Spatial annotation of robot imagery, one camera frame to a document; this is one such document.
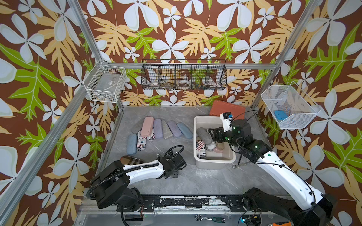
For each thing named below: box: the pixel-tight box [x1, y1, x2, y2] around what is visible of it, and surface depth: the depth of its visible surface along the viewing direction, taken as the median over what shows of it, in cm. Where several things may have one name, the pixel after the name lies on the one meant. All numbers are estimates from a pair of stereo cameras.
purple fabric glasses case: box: [166, 120, 182, 138], surface depth 103 cm
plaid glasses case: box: [119, 154, 145, 165], surface depth 90 cm
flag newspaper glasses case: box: [136, 126, 157, 151], surface depth 100 cm
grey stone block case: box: [161, 119, 173, 139], surface depth 103 cm
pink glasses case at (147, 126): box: [140, 116, 155, 138], surface depth 102 cm
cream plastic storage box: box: [193, 115, 237, 170], surface depth 88 cm
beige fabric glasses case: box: [215, 141, 225, 150], surface depth 90 cm
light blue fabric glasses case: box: [177, 122, 194, 139], surface depth 104 cm
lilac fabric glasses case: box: [154, 118, 164, 139], surface depth 102 cm
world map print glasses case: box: [205, 128, 217, 152], surface depth 90 cm
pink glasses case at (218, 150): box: [213, 145, 224, 154], surface depth 91 cm
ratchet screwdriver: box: [194, 213, 226, 224], surface depth 71 cm
